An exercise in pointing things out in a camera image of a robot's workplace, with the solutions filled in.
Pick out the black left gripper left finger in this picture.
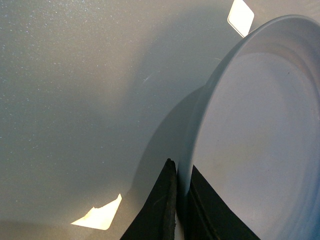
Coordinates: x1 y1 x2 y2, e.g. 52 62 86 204
121 158 177 240

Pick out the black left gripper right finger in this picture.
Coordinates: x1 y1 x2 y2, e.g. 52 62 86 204
186 166 259 240

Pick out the light blue round plate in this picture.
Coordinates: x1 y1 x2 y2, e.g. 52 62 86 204
133 14 320 240

